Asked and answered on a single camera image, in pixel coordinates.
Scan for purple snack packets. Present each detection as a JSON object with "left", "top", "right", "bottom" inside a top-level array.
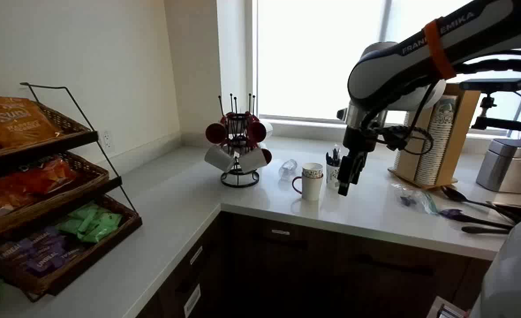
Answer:
[{"left": 0, "top": 231, "right": 65, "bottom": 274}]

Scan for black wire mug holder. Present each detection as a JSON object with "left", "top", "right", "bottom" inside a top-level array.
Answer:
[{"left": 219, "top": 93, "right": 260, "bottom": 189}]

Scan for grey metal canister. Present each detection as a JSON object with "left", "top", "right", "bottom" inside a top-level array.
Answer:
[{"left": 477, "top": 139, "right": 517, "bottom": 191}]

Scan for white mug red inside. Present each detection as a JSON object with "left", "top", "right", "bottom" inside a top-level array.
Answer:
[{"left": 245, "top": 116, "right": 274, "bottom": 143}]

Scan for white mug lower front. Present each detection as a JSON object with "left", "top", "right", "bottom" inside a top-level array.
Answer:
[{"left": 240, "top": 146, "right": 272, "bottom": 173}]

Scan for white mug upper right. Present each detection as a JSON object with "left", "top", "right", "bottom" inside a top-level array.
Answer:
[{"left": 205, "top": 123, "right": 228, "bottom": 143}]

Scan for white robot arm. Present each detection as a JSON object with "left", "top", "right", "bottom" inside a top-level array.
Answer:
[{"left": 337, "top": 0, "right": 521, "bottom": 196}]

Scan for orange chip bag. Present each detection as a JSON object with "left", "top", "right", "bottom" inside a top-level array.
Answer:
[{"left": 0, "top": 97, "right": 62, "bottom": 148}]

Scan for green snack packets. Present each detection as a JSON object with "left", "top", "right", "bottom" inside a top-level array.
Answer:
[{"left": 56, "top": 203, "right": 122, "bottom": 244}]

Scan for black camera stand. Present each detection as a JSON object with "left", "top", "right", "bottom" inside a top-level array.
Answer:
[{"left": 459, "top": 76, "right": 521, "bottom": 134}]

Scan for three-tier snack rack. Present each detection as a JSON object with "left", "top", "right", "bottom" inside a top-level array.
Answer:
[{"left": 0, "top": 97, "right": 141, "bottom": 300}]

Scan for red snack packets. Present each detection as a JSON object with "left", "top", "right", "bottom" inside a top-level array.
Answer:
[{"left": 0, "top": 157, "right": 78, "bottom": 215}]

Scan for patterned paper cup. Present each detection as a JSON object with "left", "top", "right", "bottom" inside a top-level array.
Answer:
[{"left": 302, "top": 162, "right": 323, "bottom": 178}]

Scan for dark wood cabinet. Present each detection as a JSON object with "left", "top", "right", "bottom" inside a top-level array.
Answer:
[{"left": 136, "top": 212, "right": 489, "bottom": 318}]

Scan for white cup of cutlery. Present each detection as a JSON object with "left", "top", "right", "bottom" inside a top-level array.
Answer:
[{"left": 325, "top": 146, "right": 341, "bottom": 191}]

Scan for white mug on counter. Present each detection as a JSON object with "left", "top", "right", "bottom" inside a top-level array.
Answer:
[{"left": 291, "top": 175, "right": 323, "bottom": 201}]

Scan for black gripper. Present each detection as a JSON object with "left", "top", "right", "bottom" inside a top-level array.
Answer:
[{"left": 337, "top": 113, "right": 381, "bottom": 196}]

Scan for black spoon on counter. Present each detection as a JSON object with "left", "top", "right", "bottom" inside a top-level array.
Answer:
[{"left": 440, "top": 185, "right": 521, "bottom": 222}]

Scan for white mug lower left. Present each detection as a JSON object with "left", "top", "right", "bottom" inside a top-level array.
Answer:
[{"left": 205, "top": 145, "right": 233, "bottom": 171}]

